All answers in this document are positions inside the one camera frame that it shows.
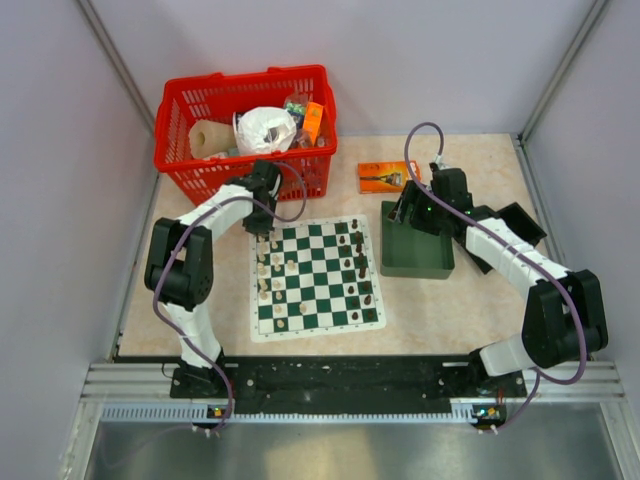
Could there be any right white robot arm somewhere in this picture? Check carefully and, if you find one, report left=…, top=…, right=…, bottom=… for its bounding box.
left=387, top=168, right=609, bottom=396

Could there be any orange razor box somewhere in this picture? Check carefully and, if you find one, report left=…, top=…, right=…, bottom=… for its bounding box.
left=357, top=160, right=421, bottom=194

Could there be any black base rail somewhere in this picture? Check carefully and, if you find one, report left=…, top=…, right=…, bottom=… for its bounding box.
left=170, top=355, right=526, bottom=415

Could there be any white toilet paper roll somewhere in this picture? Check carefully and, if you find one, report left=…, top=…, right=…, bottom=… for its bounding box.
left=232, top=106, right=297, bottom=156

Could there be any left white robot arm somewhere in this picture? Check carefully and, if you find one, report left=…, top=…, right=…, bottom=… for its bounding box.
left=144, top=160, right=283, bottom=397

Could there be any beige paper roll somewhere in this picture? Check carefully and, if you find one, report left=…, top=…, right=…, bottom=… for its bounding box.
left=188, top=120, right=236, bottom=159

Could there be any green piece tray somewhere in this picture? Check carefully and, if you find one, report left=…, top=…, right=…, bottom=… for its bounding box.
left=380, top=201, right=455, bottom=280

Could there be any green white chess mat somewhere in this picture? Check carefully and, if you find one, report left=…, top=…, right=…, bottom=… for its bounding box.
left=249, top=214, right=387, bottom=343

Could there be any black tray lid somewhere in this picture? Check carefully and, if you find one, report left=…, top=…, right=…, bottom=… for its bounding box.
left=454, top=202, right=547, bottom=275

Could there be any orange carton in basket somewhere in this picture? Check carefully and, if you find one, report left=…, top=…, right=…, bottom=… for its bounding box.
left=302, top=102, right=324, bottom=147

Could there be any red plastic shopping basket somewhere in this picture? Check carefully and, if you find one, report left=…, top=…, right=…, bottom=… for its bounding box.
left=154, top=64, right=338, bottom=205

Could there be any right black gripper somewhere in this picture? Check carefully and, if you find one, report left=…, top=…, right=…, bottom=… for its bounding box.
left=387, top=181, right=448, bottom=236

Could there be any white knight g8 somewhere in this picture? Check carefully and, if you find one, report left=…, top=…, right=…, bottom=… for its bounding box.
left=257, top=238, right=269, bottom=253

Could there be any green snack packet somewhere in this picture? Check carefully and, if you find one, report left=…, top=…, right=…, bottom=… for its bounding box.
left=283, top=92, right=309, bottom=125

